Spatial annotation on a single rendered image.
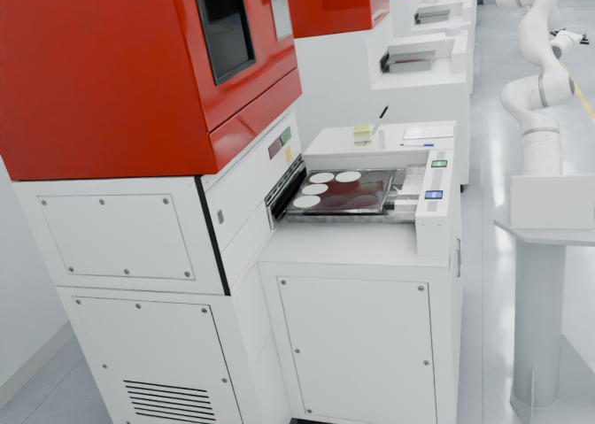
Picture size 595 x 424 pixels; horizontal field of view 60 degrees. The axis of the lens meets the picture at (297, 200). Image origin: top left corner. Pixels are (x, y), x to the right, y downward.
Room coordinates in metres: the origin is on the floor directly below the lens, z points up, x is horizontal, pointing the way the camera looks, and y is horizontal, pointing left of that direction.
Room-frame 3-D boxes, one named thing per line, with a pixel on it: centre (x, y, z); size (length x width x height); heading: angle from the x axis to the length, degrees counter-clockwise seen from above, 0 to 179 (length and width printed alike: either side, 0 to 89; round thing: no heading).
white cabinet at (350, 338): (1.86, -0.30, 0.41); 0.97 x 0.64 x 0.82; 158
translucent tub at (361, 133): (2.11, -0.32, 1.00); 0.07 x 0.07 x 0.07; 77
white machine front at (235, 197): (1.73, 0.11, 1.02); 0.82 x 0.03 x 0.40; 158
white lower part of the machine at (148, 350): (1.85, 0.42, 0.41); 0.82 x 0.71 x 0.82; 158
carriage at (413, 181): (1.74, -0.43, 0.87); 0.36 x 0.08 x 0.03; 158
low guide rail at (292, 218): (1.69, -0.19, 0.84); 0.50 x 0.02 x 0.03; 68
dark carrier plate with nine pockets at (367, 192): (1.82, -0.17, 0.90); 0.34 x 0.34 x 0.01; 68
